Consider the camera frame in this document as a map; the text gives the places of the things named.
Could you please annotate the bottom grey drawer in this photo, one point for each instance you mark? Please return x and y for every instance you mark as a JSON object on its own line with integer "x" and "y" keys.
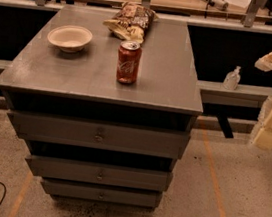
{"x": 103, "y": 193}

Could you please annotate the white paper bowl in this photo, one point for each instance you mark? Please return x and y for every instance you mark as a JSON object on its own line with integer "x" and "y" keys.
{"x": 70, "y": 38}

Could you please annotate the top grey drawer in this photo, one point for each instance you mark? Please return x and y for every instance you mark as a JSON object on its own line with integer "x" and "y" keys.
{"x": 94, "y": 134}

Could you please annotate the grey drawer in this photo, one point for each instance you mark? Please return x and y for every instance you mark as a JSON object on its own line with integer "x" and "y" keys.
{"x": 94, "y": 134}
{"x": 103, "y": 193}
{"x": 112, "y": 175}

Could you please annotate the grey drawer cabinet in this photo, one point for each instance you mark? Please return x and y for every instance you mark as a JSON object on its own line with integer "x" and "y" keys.
{"x": 42, "y": 79}

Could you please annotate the red coke can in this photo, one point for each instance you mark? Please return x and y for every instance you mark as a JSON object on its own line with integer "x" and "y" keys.
{"x": 128, "y": 62}

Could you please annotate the middle grey drawer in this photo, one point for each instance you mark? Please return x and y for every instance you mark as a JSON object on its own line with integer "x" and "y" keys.
{"x": 112, "y": 175}

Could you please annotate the brown chip bag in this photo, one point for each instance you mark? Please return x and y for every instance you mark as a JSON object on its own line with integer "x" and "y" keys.
{"x": 131, "y": 22}

